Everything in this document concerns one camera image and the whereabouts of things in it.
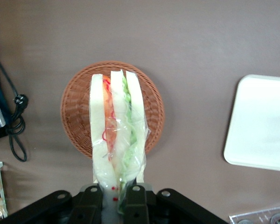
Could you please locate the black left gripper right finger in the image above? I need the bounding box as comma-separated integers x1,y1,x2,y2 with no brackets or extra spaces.
123,184,230,224

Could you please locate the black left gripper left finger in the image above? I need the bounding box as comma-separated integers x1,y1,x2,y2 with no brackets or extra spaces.
0,184,105,224

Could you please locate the triangle sandwich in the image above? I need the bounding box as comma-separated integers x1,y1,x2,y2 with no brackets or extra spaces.
90,69,151,224

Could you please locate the brown wicker basket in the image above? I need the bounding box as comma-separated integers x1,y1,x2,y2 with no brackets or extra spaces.
60,61,166,160

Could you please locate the cream plastic tray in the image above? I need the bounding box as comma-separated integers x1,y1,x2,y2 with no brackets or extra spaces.
223,74,280,174

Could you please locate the clear acrylic bottle rack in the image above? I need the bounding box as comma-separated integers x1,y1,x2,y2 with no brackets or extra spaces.
228,204,280,224

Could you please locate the black power cable with plug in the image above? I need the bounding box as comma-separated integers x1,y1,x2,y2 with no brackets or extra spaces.
0,58,30,163

